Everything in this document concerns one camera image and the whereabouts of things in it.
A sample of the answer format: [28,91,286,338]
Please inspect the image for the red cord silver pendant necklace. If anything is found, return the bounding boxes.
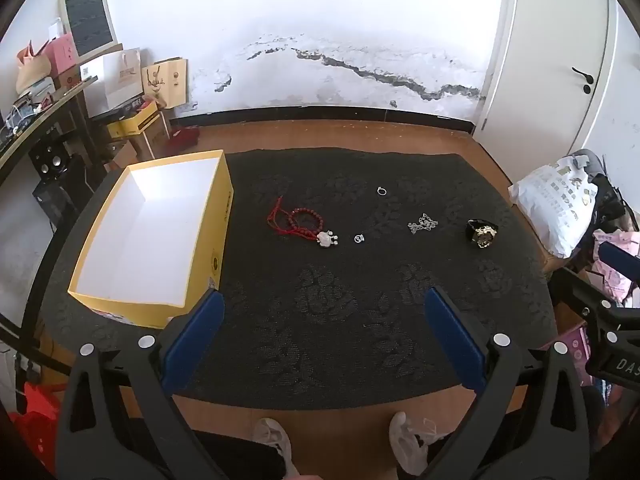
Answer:
[266,195,341,250]

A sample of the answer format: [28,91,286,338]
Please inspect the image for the black patterned mat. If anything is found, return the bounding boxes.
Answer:
[42,147,558,408]

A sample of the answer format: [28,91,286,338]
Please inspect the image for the red plastic bag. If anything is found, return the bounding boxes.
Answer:
[10,382,62,476]

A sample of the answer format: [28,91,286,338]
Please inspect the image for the flat yellow black box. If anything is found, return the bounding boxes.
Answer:
[106,102,161,140]

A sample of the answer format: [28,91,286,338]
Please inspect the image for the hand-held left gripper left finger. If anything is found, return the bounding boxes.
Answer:
[55,289,226,480]

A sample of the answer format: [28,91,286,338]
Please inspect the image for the pink box on shelf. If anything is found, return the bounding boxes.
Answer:
[45,34,81,76]

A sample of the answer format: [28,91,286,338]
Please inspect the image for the black computer case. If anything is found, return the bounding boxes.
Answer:
[32,156,94,222]

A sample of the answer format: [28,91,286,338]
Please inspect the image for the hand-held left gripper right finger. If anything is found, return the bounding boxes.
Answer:
[424,287,591,480]

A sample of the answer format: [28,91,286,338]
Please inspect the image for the white framed dark board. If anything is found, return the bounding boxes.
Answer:
[59,0,119,59]

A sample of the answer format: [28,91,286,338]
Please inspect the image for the pile of pink packets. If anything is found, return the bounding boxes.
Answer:
[592,230,640,307]

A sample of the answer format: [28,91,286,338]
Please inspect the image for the white paper bag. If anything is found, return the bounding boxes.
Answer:
[82,49,144,119]

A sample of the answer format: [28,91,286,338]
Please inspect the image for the black door handle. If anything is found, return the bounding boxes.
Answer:
[571,66,595,95]

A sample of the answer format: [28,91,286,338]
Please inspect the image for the yellow cardboard box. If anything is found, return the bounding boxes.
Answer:
[67,149,234,330]

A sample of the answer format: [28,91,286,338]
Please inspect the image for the red cloth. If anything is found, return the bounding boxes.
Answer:
[167,126,201,149]

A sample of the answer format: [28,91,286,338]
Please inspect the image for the red bead bracelet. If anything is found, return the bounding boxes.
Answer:
[286,206,323,241]

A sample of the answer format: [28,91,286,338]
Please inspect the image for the black desk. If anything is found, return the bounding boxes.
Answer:
[0,77,109,196]

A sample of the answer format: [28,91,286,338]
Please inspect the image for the white shoe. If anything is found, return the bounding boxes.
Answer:
[389,411,451,477]
[252,417,292,478]

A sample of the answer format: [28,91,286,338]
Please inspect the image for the white printed plastic bag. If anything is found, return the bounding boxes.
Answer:
[509,155,598,259]

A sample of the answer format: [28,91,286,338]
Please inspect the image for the black speaker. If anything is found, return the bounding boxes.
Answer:
[29,137,72,181]

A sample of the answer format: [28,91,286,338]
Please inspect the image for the silver chain necklace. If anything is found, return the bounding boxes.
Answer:
[407,213,438,235]

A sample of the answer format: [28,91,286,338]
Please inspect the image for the brown paper bag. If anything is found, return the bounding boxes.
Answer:
[141,58,190,109]

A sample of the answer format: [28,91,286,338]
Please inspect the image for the pink carton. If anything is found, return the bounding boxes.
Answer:
[550,327,594,387]

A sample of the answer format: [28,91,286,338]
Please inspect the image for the black gold wristwatch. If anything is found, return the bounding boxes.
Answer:
[466,218,500,248]

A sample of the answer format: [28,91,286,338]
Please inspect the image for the white door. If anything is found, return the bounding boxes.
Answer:
[472,0,640,157]

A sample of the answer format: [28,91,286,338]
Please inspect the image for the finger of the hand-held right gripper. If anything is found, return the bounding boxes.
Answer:
[599,241,640,282]
[547,266,632,322]

